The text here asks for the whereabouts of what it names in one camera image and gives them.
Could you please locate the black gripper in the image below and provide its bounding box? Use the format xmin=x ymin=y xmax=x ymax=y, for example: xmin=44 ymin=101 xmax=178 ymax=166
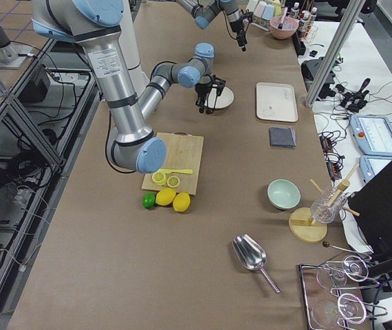
xmin=232 ymin=10 xmax=253 ymax=52
xmin=195 ymin=75 xmax=226 ymax=115

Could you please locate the cream round plate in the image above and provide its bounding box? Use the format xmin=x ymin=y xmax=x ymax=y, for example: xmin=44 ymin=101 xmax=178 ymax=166
xmin=208 ymin=87 xmax=234 ymax=110

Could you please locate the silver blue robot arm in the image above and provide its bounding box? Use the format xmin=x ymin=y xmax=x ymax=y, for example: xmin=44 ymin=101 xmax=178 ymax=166
xmin=175 ymin=0 xmax=253 ymax=52
xmin=32 ymin=1 xmax=215 ymax=173

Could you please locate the cream rectangular tray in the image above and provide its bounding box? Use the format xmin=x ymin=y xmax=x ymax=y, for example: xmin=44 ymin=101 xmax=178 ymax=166
xmin=256 ymin=82 xmax=298 ymax=122

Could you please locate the pastel cups rack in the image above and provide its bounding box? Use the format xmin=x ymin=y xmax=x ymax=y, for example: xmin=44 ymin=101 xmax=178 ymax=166
xmin=246 ymin=0 xmax=282 ymax=31

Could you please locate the pink mixing bowl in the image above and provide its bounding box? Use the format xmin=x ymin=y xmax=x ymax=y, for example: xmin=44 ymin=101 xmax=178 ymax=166
xmin=270 ymin=16 xmax=299 ymax=40

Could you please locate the bamboo cutting board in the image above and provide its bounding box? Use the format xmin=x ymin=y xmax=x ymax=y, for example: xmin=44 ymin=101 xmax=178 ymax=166
xmin=157 ymin=133 xmax=204 ymax=195

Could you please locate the bottle rack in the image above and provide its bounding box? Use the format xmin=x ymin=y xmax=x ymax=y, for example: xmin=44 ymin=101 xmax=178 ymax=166
xmin=288 ymin=1 xmax=317 ymax=43

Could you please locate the yellow plastic knife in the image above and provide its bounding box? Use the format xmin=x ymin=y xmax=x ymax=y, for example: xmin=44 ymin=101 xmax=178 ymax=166
xmin=158 ymin=168 xmax=193 ymax=175

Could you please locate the lemon slice lower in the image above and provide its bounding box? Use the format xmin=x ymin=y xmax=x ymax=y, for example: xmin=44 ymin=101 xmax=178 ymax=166
xmin=166 ymin=175 xmax=181 ymax=188

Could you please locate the lemon slice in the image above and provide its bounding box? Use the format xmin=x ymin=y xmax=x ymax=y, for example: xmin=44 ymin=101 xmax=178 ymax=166
xmin=151 ymin=171 xmax=167 ymax=186
xmin=166 ymin=175 xmax=181 ymax=188

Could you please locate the lemon slice upper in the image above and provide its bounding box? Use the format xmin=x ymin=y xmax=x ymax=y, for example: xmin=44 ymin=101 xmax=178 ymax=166
xmin=151 ymin=171 xmax=167 ymax=186

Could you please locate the grey folded cloth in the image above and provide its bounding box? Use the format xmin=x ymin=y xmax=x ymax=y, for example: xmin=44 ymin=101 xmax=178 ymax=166
xmin=269 ymin=126 xmax=296 ymax=149

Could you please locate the yellow lemon near lime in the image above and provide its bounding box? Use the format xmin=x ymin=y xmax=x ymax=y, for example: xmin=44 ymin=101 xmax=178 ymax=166
xmin=155 ymin=188 xmax=176 ymax=206

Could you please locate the yellow lemon outer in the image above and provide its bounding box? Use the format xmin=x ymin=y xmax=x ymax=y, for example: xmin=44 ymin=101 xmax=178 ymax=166
xmin=173 ymin=192 xmax=191 ymax=212

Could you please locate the green lime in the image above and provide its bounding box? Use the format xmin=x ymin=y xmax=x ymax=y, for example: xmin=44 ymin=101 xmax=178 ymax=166
xmin=142 ymin=192 xmax=155 ymax=209

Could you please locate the mint green bowl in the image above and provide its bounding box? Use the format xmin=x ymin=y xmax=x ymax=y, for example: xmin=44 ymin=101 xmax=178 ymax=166
xmin=267 ymin=179 xmax=301 ymax=210

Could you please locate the metal scoop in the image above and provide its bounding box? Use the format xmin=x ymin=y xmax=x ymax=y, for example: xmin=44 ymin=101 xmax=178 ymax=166
xmin=232 ymin=234 xmax=281 ymax=294

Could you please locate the upper teach pendant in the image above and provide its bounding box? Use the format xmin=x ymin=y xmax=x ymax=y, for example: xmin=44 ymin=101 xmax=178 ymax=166
xmin=349 ymin=115 xmax=392 ymax=157

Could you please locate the teach pendant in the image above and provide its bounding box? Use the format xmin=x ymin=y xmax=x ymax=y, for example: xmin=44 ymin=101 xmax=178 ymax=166
xmin=359 ymin=155 xmax=392 ymax=183
xmin=349 ymin=115 xmax=392 ymax=157

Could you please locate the wooden cup stand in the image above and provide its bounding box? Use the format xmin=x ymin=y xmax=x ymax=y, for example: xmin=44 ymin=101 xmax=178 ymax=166
xmin=289 ymin=163 xmax=360 ymax=243

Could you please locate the clear glass cup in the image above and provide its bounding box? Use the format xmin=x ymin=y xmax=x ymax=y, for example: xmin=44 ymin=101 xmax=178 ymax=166
xmin=310 ymin=187 xmax=347 ymax=224

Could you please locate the lower teach pendant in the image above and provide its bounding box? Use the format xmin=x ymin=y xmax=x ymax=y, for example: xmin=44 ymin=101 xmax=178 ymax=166
xmin=359 ymin=155 xmax=392 ymax=183

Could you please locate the black monitor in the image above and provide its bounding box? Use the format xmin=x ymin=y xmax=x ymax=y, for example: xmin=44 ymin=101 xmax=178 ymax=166
xmin=349 ymin=161 xmax=392 ymax=256

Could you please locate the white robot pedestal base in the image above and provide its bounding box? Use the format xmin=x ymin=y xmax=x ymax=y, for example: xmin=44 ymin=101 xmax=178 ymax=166
xmin=119 ymin=0 xmax=149 ymax=95

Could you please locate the aluminium frame post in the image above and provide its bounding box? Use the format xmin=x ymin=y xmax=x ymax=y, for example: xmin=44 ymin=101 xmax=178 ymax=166
xmin=304 ymin=0 xmax=365 ymax=108

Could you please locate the wire glass rack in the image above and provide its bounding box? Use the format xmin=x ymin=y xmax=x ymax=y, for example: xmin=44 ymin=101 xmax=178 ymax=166
xmin=298 ymin=254 xmax=388 ymax=329

